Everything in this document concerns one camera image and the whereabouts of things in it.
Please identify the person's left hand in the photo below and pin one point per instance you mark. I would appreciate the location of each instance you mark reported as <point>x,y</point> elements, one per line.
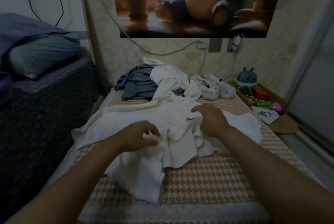
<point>138,135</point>

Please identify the person's right hand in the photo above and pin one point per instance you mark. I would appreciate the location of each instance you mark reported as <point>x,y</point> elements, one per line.
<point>214,119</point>

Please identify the white T-shirt with letter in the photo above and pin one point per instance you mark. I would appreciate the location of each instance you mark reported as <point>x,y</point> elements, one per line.
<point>156,122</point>

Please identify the white printed slipper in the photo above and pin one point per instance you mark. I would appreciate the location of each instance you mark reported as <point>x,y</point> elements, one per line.
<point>210,92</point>
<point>225,90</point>

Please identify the pile of grey-blue clothes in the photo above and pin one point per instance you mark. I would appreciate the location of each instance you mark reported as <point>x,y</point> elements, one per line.
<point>135,83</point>

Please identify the person's left forearm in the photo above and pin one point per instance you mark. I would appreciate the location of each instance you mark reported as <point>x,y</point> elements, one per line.
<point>73,184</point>

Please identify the person's right forearm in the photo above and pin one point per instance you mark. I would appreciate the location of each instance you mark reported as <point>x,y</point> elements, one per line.
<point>276,174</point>

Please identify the teal round bunny lamp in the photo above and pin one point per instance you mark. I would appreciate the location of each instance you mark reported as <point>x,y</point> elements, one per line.
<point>246,79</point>

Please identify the green toy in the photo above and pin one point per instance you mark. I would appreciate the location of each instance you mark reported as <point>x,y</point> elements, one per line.
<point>264,104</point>

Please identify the white printed card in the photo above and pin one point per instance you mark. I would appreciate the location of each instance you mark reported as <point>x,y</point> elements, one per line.
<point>266,115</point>

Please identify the red toy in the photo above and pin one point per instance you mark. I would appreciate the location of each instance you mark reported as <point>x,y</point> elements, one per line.
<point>262,94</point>

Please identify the pink ball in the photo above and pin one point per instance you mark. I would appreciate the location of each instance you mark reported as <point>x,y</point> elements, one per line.
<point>276,107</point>

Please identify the wooden bedside tray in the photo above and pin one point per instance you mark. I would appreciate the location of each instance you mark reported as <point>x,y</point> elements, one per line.
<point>286,125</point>

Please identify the white charger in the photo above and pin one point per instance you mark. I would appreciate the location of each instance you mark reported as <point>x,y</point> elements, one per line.
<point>236,43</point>

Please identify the dark patterned bed cover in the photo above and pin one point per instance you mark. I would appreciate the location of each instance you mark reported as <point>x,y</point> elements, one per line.
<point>47,127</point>

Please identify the grey sliding door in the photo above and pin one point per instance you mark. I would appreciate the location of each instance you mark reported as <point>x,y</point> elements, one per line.
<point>316,96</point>

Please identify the grey-green pillow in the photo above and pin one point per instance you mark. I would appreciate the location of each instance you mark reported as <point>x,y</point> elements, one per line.
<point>44,57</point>

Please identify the blue folded blanket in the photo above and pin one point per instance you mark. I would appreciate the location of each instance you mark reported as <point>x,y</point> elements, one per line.
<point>5,88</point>

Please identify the blue pillow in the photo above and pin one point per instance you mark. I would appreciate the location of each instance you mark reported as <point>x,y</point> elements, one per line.
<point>23,28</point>

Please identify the white wall plug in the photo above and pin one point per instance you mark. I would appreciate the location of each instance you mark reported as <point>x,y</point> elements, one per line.
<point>202,45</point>

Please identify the grey wall socket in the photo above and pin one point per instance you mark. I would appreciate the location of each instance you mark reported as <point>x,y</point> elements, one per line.
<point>215,44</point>

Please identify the cartoon bear wall poster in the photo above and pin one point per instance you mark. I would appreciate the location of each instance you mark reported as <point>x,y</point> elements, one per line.
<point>198,2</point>

